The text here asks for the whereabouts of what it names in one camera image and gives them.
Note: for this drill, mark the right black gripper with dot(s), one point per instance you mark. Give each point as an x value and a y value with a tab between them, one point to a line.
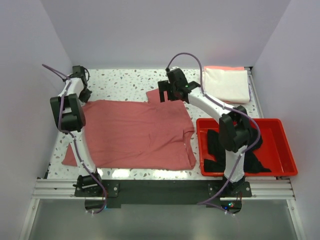
165	85

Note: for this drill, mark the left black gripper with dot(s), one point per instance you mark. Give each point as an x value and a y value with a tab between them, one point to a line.
85	98

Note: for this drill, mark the pink polo shirt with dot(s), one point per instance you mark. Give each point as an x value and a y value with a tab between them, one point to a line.
139	135

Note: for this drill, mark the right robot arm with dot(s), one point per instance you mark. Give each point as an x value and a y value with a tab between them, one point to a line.
237	132

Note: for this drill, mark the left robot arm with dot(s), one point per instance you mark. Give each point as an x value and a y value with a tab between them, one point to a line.
70	120

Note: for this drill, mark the folded light pink shirt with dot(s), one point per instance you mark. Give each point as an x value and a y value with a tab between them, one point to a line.
222	69

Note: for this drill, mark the folded white t shirt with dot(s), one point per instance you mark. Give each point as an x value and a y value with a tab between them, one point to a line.
229	87

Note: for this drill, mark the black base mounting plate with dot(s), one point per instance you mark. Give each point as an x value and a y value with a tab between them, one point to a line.
146	192

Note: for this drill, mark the black clothes in bin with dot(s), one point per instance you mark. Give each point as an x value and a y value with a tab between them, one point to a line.
252	164

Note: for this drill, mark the red plastic bin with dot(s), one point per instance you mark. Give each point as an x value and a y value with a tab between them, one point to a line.
274	154

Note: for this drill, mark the aluminium front rail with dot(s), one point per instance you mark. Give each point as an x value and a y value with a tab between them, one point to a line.
261	189

